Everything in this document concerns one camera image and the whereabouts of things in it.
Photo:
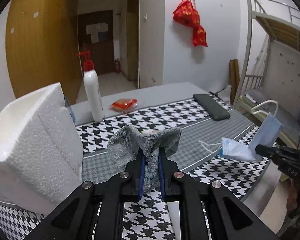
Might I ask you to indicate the black smartphone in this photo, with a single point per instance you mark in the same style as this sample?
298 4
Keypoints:
215 111

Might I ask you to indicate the dark brown door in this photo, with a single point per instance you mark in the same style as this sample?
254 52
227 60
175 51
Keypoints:
95 34

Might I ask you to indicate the wooden wardrobe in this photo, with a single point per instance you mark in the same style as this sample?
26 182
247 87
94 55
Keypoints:
41 46

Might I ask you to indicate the white styrofoam box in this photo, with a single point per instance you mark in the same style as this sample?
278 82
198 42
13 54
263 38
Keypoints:
41 153

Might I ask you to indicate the person's right hand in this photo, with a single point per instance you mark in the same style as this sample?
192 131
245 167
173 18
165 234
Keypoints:
293 201

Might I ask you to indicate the wooden sticks by wall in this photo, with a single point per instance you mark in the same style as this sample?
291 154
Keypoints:
234 78

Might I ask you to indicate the red hanging bag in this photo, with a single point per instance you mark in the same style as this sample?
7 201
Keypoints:
187 15

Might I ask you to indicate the white red pump bottle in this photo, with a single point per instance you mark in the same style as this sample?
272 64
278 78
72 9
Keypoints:
91 84

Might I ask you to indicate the red snack packet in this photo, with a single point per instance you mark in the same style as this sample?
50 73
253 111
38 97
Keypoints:
124 105

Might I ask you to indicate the grey knitted cloth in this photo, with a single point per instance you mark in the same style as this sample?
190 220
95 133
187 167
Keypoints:
123 147

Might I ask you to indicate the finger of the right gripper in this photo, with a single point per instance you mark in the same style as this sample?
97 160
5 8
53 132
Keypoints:
268 152

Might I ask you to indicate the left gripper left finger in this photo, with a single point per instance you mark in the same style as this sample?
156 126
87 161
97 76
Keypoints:
94 211

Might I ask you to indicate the metal bunk bed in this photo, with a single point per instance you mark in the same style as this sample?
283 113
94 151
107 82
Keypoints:
274 80

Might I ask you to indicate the green plastic bag bundle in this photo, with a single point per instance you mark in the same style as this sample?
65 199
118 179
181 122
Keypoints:
149 131

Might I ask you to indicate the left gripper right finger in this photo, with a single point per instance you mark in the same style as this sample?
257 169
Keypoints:
208 211

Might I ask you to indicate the red fire extinguisher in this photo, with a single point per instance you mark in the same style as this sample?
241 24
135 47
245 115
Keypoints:
117 66

